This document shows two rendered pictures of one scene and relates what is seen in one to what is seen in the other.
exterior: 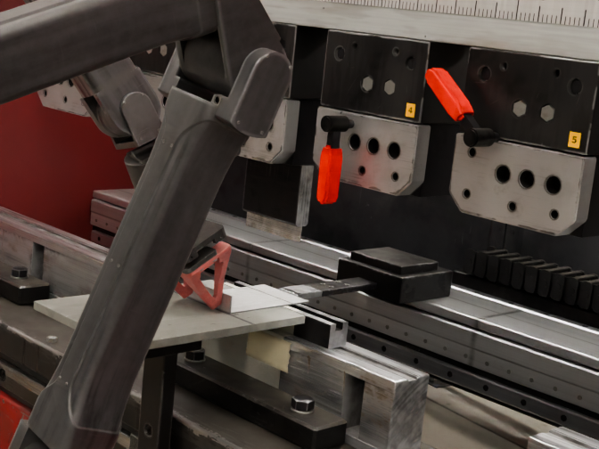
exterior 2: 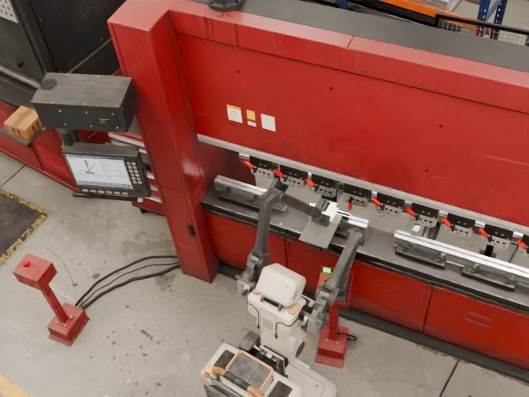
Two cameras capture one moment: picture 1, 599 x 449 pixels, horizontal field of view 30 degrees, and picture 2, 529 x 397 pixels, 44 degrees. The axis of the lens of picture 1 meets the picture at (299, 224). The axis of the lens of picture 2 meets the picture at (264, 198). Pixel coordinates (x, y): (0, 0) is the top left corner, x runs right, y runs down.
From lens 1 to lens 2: 3.21 m
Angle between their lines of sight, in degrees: 41
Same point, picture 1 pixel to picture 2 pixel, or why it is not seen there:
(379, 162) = (359, 202)
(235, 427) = (335, 239)
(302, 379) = (344, 224)
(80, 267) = not seen: hidden behind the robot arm
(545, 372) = not seen: hidden behind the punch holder
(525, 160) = (390, 208)
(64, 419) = (344, 280)
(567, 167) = (398, 210)
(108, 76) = (312, 212)
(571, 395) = not seen: hidden behind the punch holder
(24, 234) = (249, 192)
